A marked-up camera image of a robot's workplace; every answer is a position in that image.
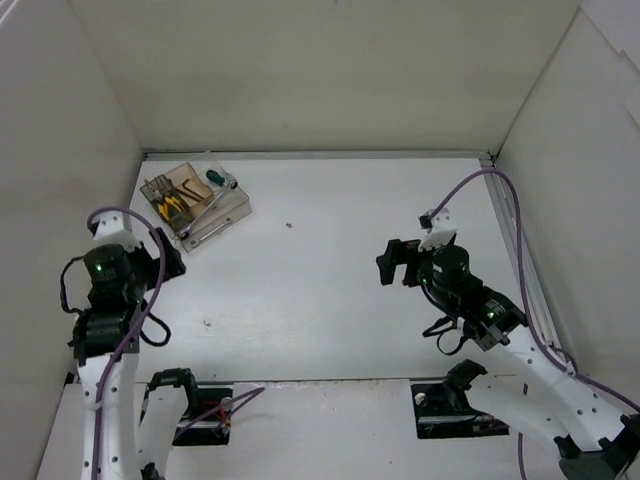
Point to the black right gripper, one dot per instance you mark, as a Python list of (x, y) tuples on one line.
[(409, 263)]

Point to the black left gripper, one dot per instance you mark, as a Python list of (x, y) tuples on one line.
[(167, 257)]

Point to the large silver ratchet wrench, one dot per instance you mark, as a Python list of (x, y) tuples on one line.
[(230, 185)]

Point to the yellow black pliers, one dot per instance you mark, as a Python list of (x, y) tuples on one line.
[(157, 199), (174, 201)]

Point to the short brown hex key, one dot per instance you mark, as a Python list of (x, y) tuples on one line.
[(185, 185)]

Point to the green stubby screwdriver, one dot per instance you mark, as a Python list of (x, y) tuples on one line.
[(215, 177)]

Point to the small silver ratchet wrench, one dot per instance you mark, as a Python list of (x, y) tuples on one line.
[(194, 241)]

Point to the long brown hex key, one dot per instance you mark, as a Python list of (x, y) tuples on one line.
[(192, 195)]

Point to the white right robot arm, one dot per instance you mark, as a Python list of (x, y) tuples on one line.
[(590, 437)]

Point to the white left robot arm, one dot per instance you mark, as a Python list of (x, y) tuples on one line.
[(106, 346)]

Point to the clear compartment organizer box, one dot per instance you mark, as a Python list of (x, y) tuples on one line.
[(236, 205)]

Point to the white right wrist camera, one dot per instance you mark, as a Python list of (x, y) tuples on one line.
[(440, 229)]

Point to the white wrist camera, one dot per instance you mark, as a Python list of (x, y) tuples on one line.
[(114, 228), (440, 229)]

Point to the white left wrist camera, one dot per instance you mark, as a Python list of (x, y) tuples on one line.
[(114, 228)]

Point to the aluminium table edge rail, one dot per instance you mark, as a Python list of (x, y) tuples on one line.
[(570, 238)]

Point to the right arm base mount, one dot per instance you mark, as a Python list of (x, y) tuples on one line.
[(442, 411)]

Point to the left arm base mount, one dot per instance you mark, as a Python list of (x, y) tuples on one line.
[(199, 414)]

